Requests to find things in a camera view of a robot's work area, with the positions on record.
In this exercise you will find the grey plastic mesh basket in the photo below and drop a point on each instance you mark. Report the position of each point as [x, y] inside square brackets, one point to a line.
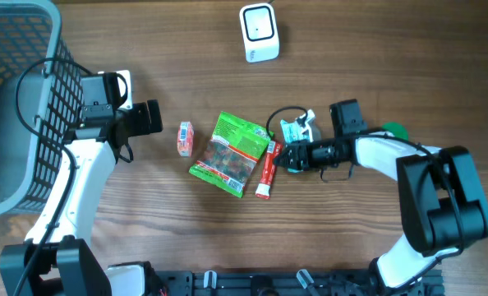
[40, 95]

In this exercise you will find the white barcode scanner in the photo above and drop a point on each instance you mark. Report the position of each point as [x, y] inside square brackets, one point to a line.
[259, 32]

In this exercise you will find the green gummy candy bag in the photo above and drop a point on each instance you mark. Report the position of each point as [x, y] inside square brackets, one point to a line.
[231, 154]

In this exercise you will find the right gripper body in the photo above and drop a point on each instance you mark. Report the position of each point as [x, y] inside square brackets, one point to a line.
[319, 154]

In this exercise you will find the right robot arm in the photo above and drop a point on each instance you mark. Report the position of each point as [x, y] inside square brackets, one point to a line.
[443, 206]

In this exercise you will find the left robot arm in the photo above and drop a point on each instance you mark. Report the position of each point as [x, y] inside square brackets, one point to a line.
[55, 258]

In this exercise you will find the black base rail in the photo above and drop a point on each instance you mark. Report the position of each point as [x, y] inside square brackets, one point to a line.
[332, 283]

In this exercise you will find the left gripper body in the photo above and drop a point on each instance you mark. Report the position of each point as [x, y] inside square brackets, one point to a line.
[137, 121]

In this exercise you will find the red stick sachet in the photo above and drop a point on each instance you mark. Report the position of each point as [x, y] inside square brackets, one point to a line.
[263, 189]

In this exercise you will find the teal white wipes packet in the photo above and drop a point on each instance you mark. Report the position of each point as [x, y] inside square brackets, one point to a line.
[290, 129]

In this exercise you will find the small red orange box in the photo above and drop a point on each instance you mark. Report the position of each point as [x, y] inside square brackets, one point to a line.
[185, 138]

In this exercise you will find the green lid jar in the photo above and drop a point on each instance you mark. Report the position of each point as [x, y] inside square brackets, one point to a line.
[396, 129]

